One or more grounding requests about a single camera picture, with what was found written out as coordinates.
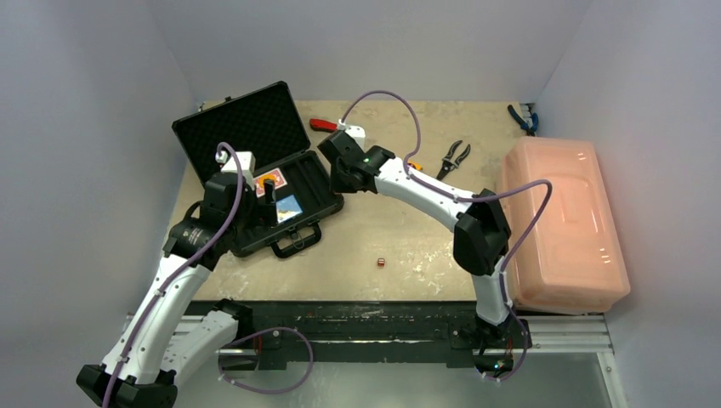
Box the black poker set case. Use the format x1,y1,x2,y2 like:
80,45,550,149
172,82,344,258

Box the red utility knife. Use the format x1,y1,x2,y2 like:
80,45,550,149
309,118,338,133

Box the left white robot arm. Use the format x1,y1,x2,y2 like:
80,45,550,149
77,143,277,407

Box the yellow tape measure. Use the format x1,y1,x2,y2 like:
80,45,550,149
408,161,423,171

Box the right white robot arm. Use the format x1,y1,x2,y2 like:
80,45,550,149
319,130,512,346

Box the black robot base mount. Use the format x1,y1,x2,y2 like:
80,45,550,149
185,300,531,377

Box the orange big blind button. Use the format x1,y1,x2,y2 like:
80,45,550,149
256,174,277,190

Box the blue playing card deck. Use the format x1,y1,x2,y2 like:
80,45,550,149
275,195,304,224

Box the black handled pliers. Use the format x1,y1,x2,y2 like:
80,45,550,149
436,139,471,181

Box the red playing card deck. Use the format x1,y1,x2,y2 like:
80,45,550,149
254,167,287,197

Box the pink translucent plastic bin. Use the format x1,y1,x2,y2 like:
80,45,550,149
497,137,630,315

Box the aluminium rail frame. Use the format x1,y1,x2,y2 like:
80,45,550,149
123,314,629,408

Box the blue handled pliers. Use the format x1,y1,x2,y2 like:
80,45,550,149
507,105,539,137

